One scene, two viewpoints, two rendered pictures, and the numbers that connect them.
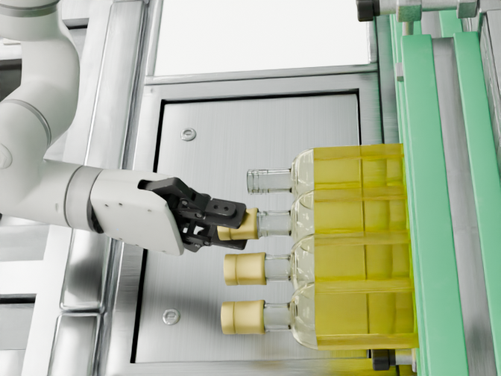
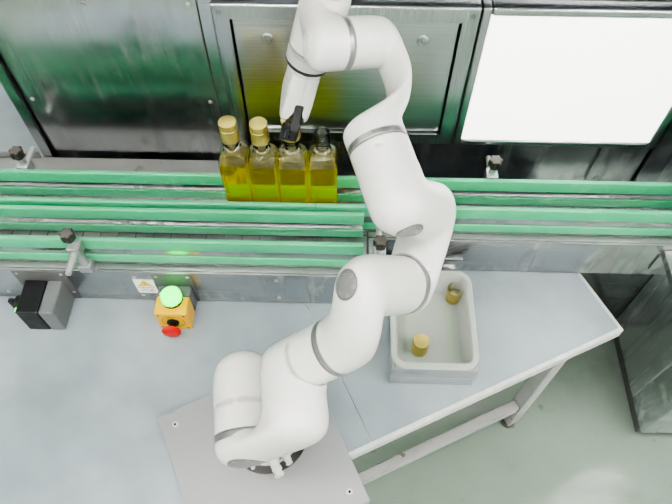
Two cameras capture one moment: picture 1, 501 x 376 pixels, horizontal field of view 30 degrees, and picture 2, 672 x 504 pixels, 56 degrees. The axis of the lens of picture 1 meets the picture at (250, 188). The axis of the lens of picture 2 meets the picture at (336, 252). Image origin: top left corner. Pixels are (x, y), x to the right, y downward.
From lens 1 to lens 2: 1.20 m
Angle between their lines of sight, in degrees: 71
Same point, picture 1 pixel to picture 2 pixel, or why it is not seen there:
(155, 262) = not seen: hidden behind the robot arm
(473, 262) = (225, 254)
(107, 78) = not seen: outside the picture
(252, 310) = (227, 140)
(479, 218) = (247, 258)
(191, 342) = (250, 49)
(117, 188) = (296, 94)
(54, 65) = (387, 81)
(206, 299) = (281, 56)
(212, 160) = not seen: hidden behind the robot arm
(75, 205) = (293, 58)
